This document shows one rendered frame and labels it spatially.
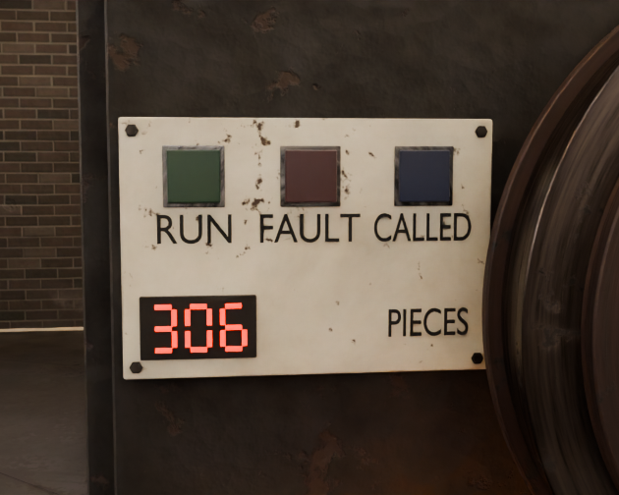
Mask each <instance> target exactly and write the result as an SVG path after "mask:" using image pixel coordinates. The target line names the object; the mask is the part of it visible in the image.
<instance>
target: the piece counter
mask: <svg viewBox="0 0 619 495"><path fill-rule="evenodd" d="M225 308H242V304H241V303H225ZM225 308H220V325H225ZM168 309H171V304H155V305H154V310H168ZM190 309H206V303H201V304H190ZM190 309H185V326H190V325H191V321H190ZM171 314H172V326H177V309H172V310H171ZM206 320H207V325H212V309H206ZM172 326H155V332H170V331H172ZM225 330H242V325H225ZM225 330H220V347H225ZM247 345H248V338H247V330H242V346H247ZM242 346H233V347H225V352H241V351H242ZM185 347H186V348H191V331H185ZM207 347H212V330H210V331H207ZM207 347H194V348H191V353H205V352H207ZM172 348H177V331H172ZM172 348H155V353H156V354H168V353H172Z"/></svg>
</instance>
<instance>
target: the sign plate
mask: <svg viewBox="0 0 619 495"><path fill-rule="evenodd" d="M118 132H119V181H120V230H121V279H122V328H123V377H124V379H126V380H128V379H161V378H195V377H229V376H262V375H296V374H329V373H364V372H397V371H431V370H464V369H486V368H485V361H484V352H483V343H482V317H481V308H482V288H483V277H484V269H485V262H486V255H487V250H488V245H489V239H490V204H491V153H492V120H490V119H359V118H189V117H120V118H119V120H118ZM167 150H220V184H221V201H220V202H219V203H168V202H167V153H166V151H167ZM285 150H337V201H336V202H285ZM400 150H450V196H449V201H433V202H400V201H399V151H400ZM201 303H206V309H212V325H207V320H206V309H190V304H201ZM225 303H241V304H242V308H225ZM155 304H171V309H168V310H154V305H155ZM220 308H225V325H242V330H247V338H248V345H247V346H242V330H225V325H220ZM172 309H177V326H172V314H171V310H172ZM185 309H190V321H191V325H190V326H185ZM155 326H172V331H177V348H172V331H170V332H155ZM210 330H212V347H207V331H210ZM220 330H225V347H233V346H242V351H241V352H225V347H220ZM185 331H191V348H194V347H207V352H205V353H191V348H186V347H185ZM155 348H172V353H168V354H156V353H155Z"/></svg>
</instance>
